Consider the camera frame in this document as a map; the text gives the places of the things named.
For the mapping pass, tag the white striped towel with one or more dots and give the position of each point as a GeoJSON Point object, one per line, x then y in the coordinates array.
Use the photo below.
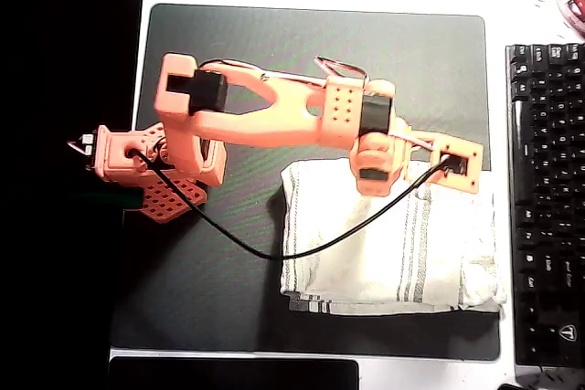
{"type": "Point", "coordinates": [388, 262]}

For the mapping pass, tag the dark object beside keyboard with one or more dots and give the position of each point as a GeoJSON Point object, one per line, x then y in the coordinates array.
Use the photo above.
{"type": "Point", "coordinates": [544, 380]}

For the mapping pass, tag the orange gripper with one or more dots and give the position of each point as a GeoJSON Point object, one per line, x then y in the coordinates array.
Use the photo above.
{"type": "Point", "coordinates": [374, 174]}

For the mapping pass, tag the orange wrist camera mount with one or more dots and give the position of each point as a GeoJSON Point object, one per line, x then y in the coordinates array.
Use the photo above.
{"type": "Point", "coordinates": [473, 171]}

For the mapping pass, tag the black flat tablet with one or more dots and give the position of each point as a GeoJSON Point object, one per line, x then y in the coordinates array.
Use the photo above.
{"type": "Point", "coordinates": [228, 374]}

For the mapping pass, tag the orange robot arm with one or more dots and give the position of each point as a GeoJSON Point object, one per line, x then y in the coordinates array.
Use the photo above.
{"type": "Point", "coordinates": [256, 125]}

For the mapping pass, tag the dark desk mat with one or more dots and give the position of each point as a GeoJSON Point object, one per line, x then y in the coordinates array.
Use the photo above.
{"type": "Point", "coordinates": [320, 43]}

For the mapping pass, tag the black keyboard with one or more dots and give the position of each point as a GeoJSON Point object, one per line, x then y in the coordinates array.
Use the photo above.
{"type": "Point", "coordinates": [548, 207]}

